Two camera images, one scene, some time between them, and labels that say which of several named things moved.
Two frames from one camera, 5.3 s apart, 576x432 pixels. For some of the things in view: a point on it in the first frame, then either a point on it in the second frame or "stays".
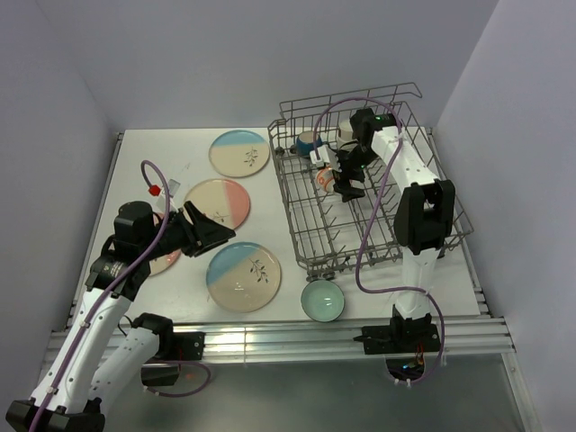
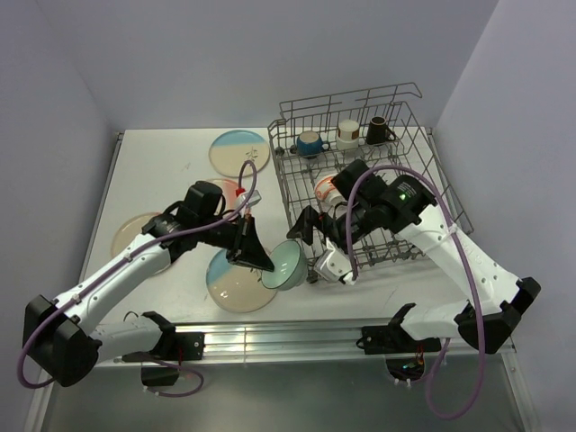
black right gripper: [337, 175] -> [309, 218]
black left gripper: [217, 232] -> [246, 247]
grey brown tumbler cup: [345, 133] stays
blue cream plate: [239, 153] stays
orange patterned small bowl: [325, 179] -> [326, 190]
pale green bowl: [322, 301] -> [290, 266]
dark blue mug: [305, 143] stays
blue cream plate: [244, 277] stays
